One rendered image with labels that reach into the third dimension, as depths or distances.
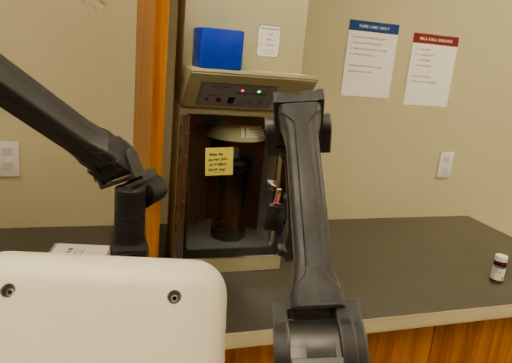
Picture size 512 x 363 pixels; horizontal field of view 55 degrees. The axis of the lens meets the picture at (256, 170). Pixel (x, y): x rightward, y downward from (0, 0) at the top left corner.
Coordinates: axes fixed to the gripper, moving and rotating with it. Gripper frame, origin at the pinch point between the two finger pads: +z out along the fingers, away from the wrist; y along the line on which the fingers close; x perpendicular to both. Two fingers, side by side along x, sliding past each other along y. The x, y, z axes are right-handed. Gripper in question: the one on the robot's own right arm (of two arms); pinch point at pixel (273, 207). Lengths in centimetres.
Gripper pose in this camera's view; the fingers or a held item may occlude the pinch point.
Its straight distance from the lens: 133.6
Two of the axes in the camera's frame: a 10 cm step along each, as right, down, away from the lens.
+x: -2.4, 9.4, 2.3
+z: -3.0, -2.9, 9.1
